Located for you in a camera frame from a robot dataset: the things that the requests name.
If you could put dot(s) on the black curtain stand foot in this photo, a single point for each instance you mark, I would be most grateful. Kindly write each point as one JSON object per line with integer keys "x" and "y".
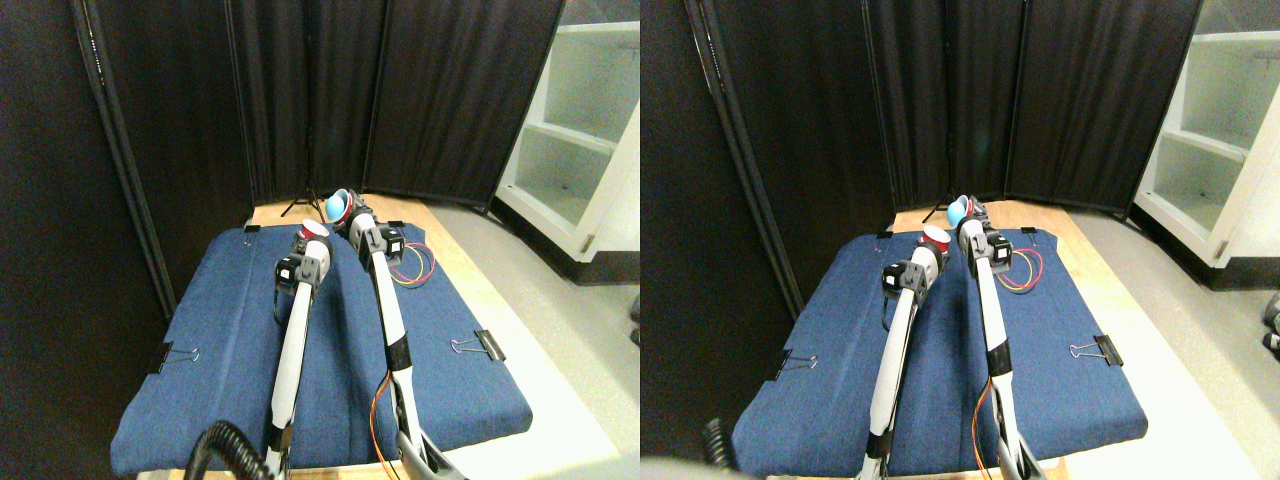
{"x": 300, "y": 206}
{"x": 938, "y": 212}

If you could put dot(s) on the blue ball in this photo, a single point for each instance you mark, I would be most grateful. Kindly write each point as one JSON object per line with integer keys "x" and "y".
{"x": 335, "y": 208}
{"x": 957, "y": 210}

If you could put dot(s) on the black curtain stand pole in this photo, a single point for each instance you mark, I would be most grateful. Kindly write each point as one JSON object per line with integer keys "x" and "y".
{"x": 128, "y": 155}
{"x": 748, "y": 155}

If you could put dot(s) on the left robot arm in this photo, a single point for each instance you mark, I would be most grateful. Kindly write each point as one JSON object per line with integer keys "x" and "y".
{"x": 295, "y": 350}
{"x": 895, "y": 360}

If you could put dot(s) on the white shelf unit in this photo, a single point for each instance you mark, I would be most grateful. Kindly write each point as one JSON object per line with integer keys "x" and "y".
{"x": 1205, "y": 148}
{"x": 570, "y": 141}

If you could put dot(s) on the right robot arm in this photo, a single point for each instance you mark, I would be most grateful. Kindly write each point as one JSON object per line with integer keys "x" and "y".
{"x": 993, "y": 310}
{"x": 390, "y": 310}

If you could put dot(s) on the dark blue cloth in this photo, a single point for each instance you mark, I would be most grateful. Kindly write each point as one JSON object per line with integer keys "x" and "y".
{"x": 470, "y": 400}
{"x": 1090, "y": 410}

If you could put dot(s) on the red cup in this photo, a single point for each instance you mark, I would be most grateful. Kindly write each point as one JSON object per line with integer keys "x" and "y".
{"x": 938, "y": 240}
{"x": 346, "y": 196}
{"x": 968, "y": 203}
{"x": 314, "y": 232}

